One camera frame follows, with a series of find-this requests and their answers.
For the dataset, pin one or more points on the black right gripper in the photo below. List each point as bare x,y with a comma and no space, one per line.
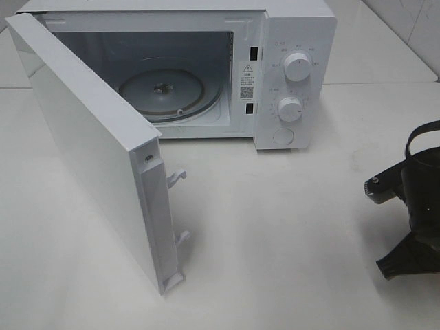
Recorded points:
411,256

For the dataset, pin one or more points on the round white door button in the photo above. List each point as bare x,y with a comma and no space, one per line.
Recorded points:
283,137

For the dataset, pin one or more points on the white microwave door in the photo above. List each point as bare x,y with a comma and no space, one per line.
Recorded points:
108,145

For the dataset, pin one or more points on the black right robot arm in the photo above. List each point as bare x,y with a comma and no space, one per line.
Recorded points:
420,178

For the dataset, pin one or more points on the lower white control knob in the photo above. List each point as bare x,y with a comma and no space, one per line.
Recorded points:
290,109

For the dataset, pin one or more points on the white control knob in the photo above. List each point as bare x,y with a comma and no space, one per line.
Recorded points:
290,109
297,66

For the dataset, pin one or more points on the upper white control knob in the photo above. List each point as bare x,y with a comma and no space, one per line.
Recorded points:
297,66

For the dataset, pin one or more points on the white microwave oven body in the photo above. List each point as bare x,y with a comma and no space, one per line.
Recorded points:
241,44

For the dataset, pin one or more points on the glass microwave turntable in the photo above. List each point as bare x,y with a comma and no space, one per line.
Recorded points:
167,95

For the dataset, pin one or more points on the black wrist camera with heatsink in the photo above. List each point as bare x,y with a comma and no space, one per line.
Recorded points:
386,185

